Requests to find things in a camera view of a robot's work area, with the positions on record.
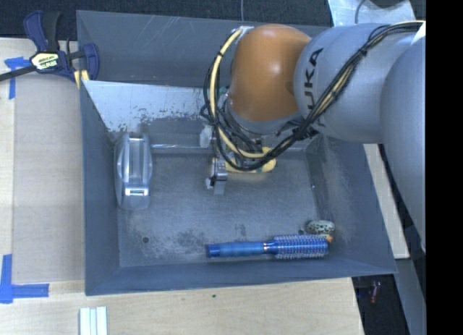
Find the blue round hairbrush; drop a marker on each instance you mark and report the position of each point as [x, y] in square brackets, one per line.
[253, 248]

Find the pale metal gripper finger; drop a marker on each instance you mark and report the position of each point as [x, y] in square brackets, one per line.
[219, 172]

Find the cream spotted toy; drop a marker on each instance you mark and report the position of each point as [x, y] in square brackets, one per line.
[320, 226]

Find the grey metal bin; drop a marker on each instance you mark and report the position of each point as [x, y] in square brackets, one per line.
[224, 214]

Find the clear plastic tape dispenser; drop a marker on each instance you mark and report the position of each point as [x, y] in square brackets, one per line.
[133, 174]

